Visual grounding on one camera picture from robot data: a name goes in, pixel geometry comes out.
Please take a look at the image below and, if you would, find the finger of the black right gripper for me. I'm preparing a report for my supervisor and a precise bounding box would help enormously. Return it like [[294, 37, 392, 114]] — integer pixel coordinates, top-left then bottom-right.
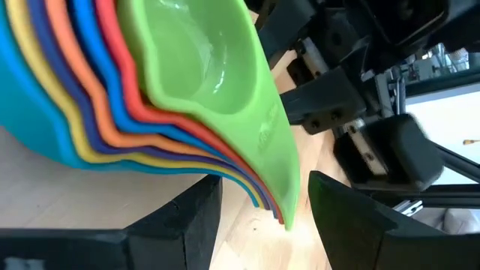
[[258, 0, 316, 57], [279, 67, 367, 136]]

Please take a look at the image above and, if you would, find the yellow measuring cup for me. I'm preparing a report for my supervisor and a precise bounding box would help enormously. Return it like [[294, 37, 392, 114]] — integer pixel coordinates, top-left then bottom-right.
[[4, 0, 266, 209]]

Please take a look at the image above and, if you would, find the blue measuring cup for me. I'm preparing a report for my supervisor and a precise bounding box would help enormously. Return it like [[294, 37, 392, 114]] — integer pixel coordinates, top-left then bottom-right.
[[70, 0, 281, 221]]

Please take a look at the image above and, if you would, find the orange measuring cup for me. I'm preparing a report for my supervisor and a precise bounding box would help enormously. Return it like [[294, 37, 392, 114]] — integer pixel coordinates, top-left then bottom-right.
[[44, 0, 277, 218]]

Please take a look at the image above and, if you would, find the large teal measuring cup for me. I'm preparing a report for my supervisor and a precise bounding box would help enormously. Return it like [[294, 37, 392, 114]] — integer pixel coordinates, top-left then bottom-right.
[[0, 0, 260, 208]]

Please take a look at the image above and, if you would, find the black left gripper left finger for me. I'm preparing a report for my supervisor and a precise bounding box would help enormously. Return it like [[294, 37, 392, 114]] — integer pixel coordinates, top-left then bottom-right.
[[125, 174, 224, 270]]

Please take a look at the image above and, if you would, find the green measuring cup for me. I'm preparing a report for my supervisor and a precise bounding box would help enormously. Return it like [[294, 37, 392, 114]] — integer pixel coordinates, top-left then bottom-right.
[[115, 0, 301, 232]]

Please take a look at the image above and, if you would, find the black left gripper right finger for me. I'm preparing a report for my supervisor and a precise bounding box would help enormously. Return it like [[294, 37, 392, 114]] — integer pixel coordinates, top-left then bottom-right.
[[307, 170, 443, 270]]

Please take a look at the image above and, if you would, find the purple measuring cup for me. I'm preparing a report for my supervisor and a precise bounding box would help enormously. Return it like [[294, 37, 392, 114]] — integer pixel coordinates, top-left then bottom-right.
[[28, 0, 272, 213]]

